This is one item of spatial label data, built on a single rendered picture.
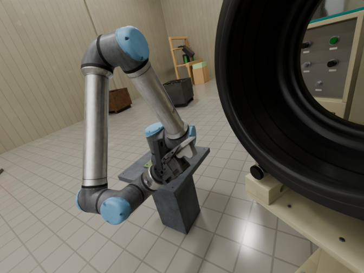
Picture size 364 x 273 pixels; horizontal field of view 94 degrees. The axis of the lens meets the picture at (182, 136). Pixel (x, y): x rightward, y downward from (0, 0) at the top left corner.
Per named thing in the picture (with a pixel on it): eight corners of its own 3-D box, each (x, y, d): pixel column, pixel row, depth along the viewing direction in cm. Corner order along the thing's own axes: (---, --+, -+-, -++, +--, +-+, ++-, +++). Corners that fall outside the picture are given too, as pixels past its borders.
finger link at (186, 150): (204, 148, 56) (185, 163, 60) (193, 134, 57) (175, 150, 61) (201, 149, 53) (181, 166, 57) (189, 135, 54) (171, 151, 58)
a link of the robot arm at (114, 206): (97, 223, 58) (122, 203, 69) (124, 230, 53) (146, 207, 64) (91, 199, 56) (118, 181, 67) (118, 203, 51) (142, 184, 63)
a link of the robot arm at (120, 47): (176, 134, 122) (106, 25, 65) (199, 133, 116) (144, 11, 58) (171, 153, 115) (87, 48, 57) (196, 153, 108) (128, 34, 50)
